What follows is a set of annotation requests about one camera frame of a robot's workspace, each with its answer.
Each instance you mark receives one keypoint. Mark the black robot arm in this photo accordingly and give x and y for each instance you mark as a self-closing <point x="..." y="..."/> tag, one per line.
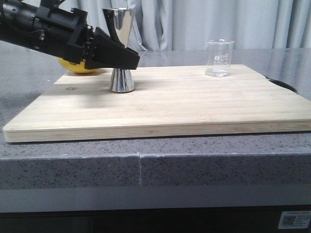
<point x="17" y="23"/>

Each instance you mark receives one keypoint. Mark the grey curtain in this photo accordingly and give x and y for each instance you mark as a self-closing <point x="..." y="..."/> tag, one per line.
<point x="163" y="25"/>

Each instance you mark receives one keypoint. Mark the glass beaker with clear liquid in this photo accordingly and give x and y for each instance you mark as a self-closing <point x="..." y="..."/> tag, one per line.
<point x="219" y="55"/>

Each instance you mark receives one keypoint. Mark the yellow lemon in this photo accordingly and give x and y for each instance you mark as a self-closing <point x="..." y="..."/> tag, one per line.
<point x="77" y="68"/>

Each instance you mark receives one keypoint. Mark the white QR code label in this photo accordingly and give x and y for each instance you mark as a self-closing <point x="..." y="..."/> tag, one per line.
<point x="294" y="220"/>

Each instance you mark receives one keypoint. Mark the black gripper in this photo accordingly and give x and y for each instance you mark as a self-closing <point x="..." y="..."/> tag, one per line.
<point x="65" y="35"/>

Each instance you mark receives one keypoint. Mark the steel double jigger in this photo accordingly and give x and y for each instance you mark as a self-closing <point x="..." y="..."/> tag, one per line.
<point x="121" y="79"/>

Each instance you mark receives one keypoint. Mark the wooden cutting board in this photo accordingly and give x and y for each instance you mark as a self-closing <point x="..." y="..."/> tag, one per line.
<point x="167" y="101"/>

